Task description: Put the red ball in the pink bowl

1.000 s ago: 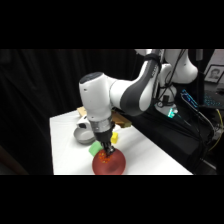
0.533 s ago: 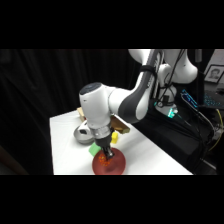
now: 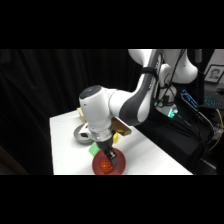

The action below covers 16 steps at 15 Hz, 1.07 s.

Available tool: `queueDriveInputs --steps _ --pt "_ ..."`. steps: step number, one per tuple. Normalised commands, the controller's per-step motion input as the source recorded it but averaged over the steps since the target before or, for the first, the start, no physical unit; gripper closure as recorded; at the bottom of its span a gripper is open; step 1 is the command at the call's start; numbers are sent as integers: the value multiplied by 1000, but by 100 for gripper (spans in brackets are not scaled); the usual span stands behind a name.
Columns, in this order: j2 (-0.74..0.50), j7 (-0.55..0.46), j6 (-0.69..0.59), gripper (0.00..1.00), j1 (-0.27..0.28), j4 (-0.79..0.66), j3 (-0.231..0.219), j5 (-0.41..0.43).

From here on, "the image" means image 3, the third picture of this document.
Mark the black curtain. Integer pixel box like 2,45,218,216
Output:
0,49,148,176

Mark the wooden box with red front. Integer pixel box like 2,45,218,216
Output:
76,106,85,122

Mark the blue lit device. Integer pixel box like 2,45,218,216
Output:
180,88,201,110

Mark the tan wooden wrist mount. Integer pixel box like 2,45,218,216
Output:
111,116,133,137

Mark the pink bowl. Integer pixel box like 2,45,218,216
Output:
91,149,128,176

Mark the framed portrait picture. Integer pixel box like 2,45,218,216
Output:
203,64,224,85

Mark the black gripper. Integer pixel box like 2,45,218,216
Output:
94,139,119,168

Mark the grey bowl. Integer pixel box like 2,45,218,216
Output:
72,123,95,145

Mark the black robot stand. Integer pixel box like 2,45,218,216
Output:
133,99,216,175

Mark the yellow cable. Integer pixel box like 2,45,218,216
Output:
207,108,224,153

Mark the green cylinder block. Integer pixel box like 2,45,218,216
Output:
87,142,102,157

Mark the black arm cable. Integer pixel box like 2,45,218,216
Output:
153,49,188,109

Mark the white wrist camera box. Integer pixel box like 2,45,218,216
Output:
78,124,93,140

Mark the small green light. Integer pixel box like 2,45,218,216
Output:
167,107,178,120

